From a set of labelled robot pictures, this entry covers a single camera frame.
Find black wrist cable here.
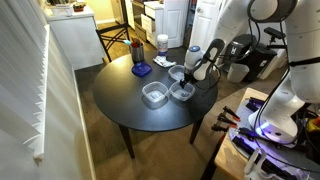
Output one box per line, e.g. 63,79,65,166
191,54,223,92

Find white door with knob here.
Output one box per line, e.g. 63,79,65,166
188,0,224,51

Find grey round base plate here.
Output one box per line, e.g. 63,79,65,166
228,125,320,175

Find white window blinds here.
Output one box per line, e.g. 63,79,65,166
0,0,51,164

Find white jar with blue base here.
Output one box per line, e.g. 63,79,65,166
156,33,170,57

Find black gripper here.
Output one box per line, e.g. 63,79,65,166
180,69,194,90

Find black camera on stand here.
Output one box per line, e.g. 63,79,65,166
263,26,288,51

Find plain white door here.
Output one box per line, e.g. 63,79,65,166
162,0,190,50

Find white counter cabinet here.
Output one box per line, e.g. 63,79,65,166
44,4,106,72

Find black clamp with orange tip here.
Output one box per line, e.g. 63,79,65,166
222,105,241,123
216,112,239,130
211,123,232,133

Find small red bowl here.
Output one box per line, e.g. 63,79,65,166
72,1,88,13

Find round black table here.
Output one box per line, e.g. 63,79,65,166
92,46,219,160

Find crumpled white wrapper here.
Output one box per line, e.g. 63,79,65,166
152,55,178,69

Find black bin with white logo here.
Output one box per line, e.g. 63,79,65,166
222,33,258,73

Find white drawer cabinet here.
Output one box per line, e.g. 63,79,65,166
140,0,165,48

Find white plastic handle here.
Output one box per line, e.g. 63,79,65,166
243,147,269,180

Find metal cup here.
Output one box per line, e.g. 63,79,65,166
129,42,146,65

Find yellow red emergency stop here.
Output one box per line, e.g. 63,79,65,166
305,116,320,135

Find black box appliance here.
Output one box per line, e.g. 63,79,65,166
246,42,279,83

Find black metal bar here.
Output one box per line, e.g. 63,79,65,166
231,135,298,180

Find white wastebasket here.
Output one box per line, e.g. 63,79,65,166
226,62,251,84

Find blue plastic lid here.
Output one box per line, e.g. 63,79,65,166
131,61,153,78

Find black purple tool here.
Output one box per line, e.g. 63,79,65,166
245,96,267,113

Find white container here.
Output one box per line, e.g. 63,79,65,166
49,3,74,18

